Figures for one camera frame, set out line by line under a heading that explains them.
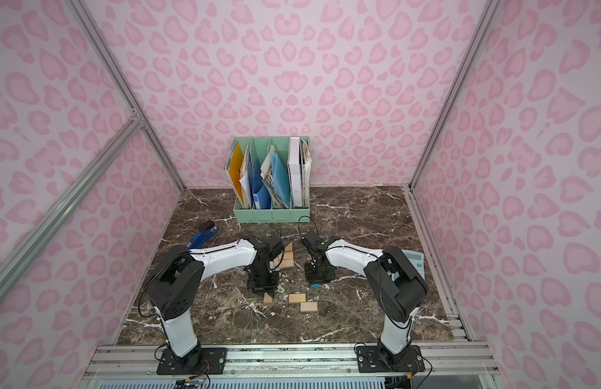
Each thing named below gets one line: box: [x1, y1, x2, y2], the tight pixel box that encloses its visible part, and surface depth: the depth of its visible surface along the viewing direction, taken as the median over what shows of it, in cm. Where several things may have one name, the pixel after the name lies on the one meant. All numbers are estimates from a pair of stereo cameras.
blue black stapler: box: [186, 219, 220, 250], surface depth 103 cm
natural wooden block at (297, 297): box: [288, 293, 307, 303], surface depth 87 cm
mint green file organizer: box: [233, 136, 312, 224], surface depth 103 cm
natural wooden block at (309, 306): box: [299, 301, 318, 313], surface depth 85 cm
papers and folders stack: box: [223, 136, 312, 210], surface depth 100 cm
